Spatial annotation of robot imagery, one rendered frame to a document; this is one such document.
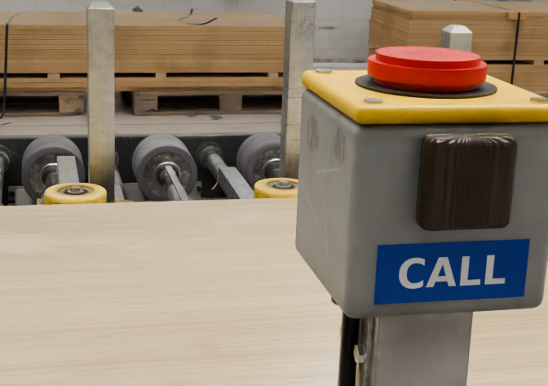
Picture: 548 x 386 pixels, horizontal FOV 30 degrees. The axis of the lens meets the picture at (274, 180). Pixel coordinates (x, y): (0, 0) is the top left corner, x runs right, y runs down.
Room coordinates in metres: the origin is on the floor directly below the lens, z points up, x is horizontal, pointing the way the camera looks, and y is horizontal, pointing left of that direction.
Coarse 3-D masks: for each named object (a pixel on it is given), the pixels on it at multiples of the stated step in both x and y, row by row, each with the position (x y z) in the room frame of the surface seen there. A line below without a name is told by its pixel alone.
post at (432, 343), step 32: (352, 320) 0.34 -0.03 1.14; (384, 320) 0.32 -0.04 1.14; (416, 320) 0.33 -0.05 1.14; (448, 320) 0.33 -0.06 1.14; (352, 352) 0.34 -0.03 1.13; (384, 352) 0.32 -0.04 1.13; (416, 352) 0.33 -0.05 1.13; (448, 352) 0.33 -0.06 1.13; (352, 384) 0.34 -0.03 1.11; (384, 384) 0.32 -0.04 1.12; (416, 384) 0.33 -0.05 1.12; (448, 384) 0.33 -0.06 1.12
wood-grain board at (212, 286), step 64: (0, 256) 1.04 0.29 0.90; (64, 256) 1.05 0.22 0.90; (128, 256) 1.06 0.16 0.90; (192, 256) 1.06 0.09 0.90; (256, 256) 1.07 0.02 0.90; (0, 320) 0.87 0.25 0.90; (64, 320) 0.88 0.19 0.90; (128, 320) 0.88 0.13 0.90; (192, 320) 0.89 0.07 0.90; (256, 320) 0.89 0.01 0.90; (320, 320) 0.90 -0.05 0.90; (512, 320) 0.92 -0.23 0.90; (0, 384) 0.74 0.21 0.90; (64, 384) 0.75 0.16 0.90; (128, 384) 0.75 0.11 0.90; (192, 384) 0.76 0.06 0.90; (256, 384) 0.76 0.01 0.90; (320, 384) 0.76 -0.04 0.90; (512, 384) 0.78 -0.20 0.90
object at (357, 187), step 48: (336, 96) 0.33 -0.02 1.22; (384, 96) 0.32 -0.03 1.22; (432, 96) 0.32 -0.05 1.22; (480, 96) 0.33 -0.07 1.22; (528, 96) 0.33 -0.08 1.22; (336, 144) 0.32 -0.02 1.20; (384, 144) 0.30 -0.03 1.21; (528, 144) 0.32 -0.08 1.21; (336, 192) 0.32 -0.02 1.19; (384, 192) 0.30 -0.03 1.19; (528, 192) 0.32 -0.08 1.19; (336, 240) 0.32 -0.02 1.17; (384, 240) 0.31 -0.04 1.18; (432, 240) 0.31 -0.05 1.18; (480, 240) 0.31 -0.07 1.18; (336, 288) 0.31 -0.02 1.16; (528, 288) 0.32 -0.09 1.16
